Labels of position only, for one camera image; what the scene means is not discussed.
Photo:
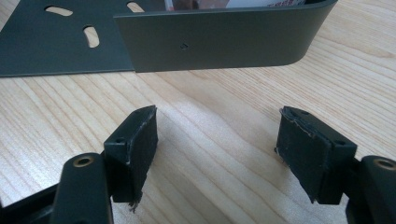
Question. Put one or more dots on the black metal corner shelf rack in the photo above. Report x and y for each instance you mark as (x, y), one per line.
(218, 40)

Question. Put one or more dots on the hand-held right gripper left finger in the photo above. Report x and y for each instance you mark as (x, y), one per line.
(130, 155)

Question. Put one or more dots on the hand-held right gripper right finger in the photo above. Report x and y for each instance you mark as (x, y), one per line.
(317, 158)

